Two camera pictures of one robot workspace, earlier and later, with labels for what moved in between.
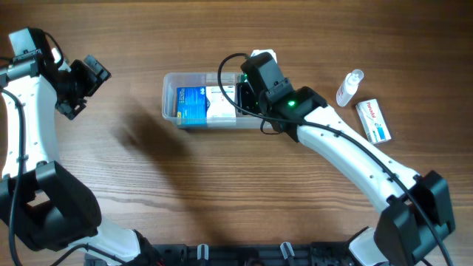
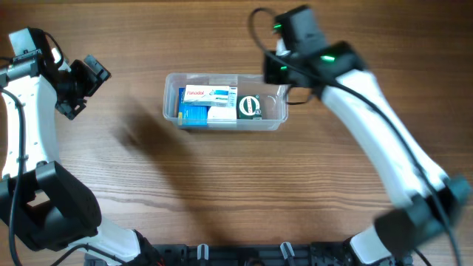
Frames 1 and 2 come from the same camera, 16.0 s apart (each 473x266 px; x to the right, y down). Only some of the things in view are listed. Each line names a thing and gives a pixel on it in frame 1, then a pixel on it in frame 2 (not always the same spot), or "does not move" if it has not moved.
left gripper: x=92 y=83 does not move
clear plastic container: x=193 y=100 does not move
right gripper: x=245 y=92 -> x=270 y=74
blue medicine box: x=192 y=107 does not move
